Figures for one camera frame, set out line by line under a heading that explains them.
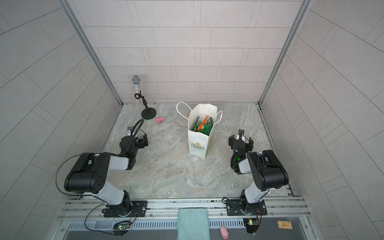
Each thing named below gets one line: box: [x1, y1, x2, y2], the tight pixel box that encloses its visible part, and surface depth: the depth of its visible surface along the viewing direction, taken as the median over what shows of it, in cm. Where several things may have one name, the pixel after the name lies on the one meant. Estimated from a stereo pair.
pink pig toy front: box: [220, 226, 229, 240], surface depth 66 cm
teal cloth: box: [177, 207, 211, 240], surface depth 68 cm
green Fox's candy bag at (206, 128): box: [199, 117, 213, 136], surface depth 86 cm
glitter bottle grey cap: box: [132, 75, 141, 104], surface depth 92 cm
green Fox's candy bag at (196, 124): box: [190, 115, 201, 132], surface depth 91 cm
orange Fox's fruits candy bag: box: [197, 115, 210, 132], surface depth 90 cm
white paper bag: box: [176, 102, 218, 159], surface depth 84 cm
